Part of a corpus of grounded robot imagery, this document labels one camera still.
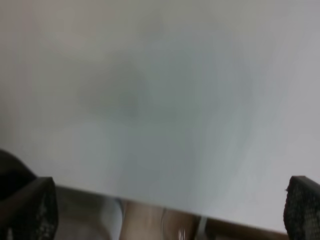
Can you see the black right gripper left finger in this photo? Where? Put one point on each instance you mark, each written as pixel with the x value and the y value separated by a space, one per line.
pixel 30 212

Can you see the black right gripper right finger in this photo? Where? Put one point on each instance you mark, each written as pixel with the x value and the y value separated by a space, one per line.
pixel 301 214

